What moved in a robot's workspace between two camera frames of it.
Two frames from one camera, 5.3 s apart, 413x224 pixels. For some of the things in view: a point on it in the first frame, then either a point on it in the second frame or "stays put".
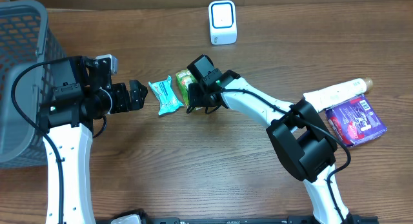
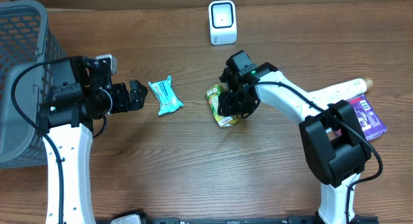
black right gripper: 196,97 to 233,101
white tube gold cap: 324,98 stays put
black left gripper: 130,95 stays put
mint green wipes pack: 168,101 stays put
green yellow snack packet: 184,77 to 212,95
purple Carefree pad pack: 357,121 stays put
